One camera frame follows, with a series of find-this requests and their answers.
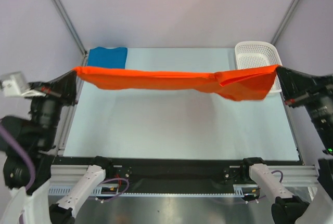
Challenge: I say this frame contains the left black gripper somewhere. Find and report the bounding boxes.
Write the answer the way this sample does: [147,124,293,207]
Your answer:
[24,68,80,145]

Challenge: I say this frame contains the orange t shirt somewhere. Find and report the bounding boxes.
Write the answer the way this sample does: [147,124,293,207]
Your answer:
[73,65,279,101]

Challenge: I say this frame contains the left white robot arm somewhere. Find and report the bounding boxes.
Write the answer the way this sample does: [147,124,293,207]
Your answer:
[1,71,114,223]

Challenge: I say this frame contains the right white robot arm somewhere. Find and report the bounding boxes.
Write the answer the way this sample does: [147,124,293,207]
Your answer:
[240,65,332,223]

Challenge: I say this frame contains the white plastic basket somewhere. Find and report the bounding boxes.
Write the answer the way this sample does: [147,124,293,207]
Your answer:
[234,41,283,96]

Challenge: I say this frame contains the folded blue t shirt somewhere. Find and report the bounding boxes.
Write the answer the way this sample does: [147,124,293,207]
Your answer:
[87,47,128,69]

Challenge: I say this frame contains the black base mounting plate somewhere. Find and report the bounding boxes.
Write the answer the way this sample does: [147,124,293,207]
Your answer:
[52,156,304,195]

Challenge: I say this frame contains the right aluminium corner post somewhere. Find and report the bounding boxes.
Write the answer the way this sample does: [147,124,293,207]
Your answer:
[270,0,302,45]

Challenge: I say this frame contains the aluminium corner post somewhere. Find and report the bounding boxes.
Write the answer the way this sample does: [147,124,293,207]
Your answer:
[270,0,302,45]
[51,0,87,57]

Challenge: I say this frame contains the left aluminium corner post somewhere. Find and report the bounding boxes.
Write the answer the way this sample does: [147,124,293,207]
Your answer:
[51,0,87,57]

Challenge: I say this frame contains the white slotted cable duct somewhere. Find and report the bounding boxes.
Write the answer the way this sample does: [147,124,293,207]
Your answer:
[48,184,261,197]

